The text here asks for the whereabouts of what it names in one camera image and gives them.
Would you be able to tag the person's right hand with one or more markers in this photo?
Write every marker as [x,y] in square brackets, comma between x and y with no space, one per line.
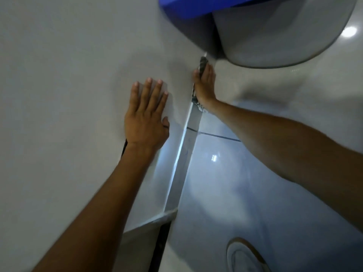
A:
[205,87]

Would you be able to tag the person's left hand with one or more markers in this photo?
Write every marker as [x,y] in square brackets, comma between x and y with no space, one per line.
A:
[144,124]

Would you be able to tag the checkered cleaning cloth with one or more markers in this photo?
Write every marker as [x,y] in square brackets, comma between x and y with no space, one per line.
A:
[202,65]

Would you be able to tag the person's left forearm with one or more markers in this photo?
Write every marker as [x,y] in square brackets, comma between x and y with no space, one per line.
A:
[99,209]

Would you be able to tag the person's right forearm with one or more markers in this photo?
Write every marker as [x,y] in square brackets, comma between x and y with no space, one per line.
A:
[283,144]

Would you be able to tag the blue plastic tub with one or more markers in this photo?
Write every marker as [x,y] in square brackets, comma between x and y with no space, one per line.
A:
[198,5]

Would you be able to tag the grey round stool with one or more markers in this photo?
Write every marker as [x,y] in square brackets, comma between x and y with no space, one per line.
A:
[278,31]

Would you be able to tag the grey door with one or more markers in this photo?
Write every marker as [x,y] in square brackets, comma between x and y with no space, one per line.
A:
[136,246]

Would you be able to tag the black wall socket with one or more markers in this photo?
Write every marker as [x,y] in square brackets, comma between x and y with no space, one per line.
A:
[124,148]

